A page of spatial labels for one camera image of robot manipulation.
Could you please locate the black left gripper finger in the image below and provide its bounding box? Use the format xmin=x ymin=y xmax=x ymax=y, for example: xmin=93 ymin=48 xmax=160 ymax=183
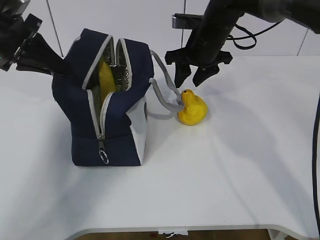
xmin=28 ymin=33 xmax=68 ymax=75
xmin=16 ymin=58 xmax=54 ymax=75

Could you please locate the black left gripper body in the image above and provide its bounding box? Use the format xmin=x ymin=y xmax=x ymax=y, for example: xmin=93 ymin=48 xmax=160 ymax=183
xmin=0 ymin=12 xmax=43 ymax=72

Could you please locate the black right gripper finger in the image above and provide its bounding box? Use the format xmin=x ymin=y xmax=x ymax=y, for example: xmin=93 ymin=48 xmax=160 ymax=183
xmin=192 ymin=65 xmax=220 ymax=87
xmin=174 ymin=62 xmax=192 ymax=88

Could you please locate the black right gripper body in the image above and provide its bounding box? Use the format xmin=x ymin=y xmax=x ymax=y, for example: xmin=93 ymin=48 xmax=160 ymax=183
xmin=165 ymin=28 xmax=233 ymax=69

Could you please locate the yellow pear-shaped fruit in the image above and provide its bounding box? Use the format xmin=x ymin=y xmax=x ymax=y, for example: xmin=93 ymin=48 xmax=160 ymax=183
xmin=177 ymin=89 xmax=208 ymax=126

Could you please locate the yellow banana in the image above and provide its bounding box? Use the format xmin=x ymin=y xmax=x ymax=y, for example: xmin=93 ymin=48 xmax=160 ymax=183
xmin=98 ymin=58 xmax=116 ymax=105

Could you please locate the navy blue lunch bag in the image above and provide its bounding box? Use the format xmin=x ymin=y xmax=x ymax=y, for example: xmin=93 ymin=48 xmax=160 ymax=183
xmin=52 ymin=28 xmax=184 ymax=167

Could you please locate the white tape scrap table edge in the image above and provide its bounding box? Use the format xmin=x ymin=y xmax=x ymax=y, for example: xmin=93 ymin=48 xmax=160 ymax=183
xmin=158 ymin=229 xmax=189 ymax=239

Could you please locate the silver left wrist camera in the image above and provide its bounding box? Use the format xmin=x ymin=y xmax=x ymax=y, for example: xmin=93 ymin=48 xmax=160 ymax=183
xmin=0 ymin=0 xmax=31 ymax=16

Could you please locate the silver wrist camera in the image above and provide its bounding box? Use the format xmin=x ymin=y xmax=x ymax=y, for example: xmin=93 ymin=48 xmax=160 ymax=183
xmin=172 ymin=13 xmax=203 ymax=30
xmin=0 ymin=0 xmax=31 ymax=16

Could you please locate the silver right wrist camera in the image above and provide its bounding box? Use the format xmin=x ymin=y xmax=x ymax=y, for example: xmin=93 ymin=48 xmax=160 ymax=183
xmin=172 ymin=13 xmax=203 ymax=30

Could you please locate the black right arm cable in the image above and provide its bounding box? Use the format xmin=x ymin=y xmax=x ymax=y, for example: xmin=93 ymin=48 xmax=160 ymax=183
xmin=226 ymin=11 xmax=320 ymax=212

